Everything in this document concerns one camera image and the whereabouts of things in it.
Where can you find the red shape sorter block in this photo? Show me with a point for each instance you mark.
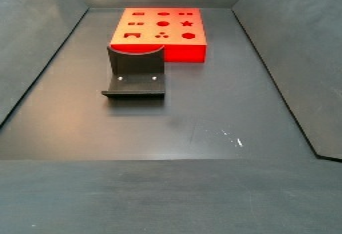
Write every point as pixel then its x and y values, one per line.
pixel 175 28

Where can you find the black curved holder bracket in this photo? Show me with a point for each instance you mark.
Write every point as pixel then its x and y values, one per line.
pixel 137 73

